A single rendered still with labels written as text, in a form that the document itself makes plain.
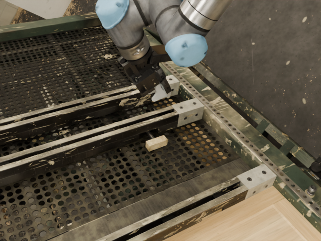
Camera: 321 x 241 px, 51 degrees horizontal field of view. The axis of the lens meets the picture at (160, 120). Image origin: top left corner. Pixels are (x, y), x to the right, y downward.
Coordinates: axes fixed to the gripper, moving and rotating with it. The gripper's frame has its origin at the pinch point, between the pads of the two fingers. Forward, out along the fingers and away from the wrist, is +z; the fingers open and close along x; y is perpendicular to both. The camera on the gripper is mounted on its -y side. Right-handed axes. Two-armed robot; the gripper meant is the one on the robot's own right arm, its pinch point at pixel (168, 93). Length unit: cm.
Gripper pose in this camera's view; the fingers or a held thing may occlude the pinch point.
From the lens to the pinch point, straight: 99.1
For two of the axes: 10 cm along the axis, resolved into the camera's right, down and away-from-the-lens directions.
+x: 4.7, 6.3, -6.1
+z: 3.3, 5.2, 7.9
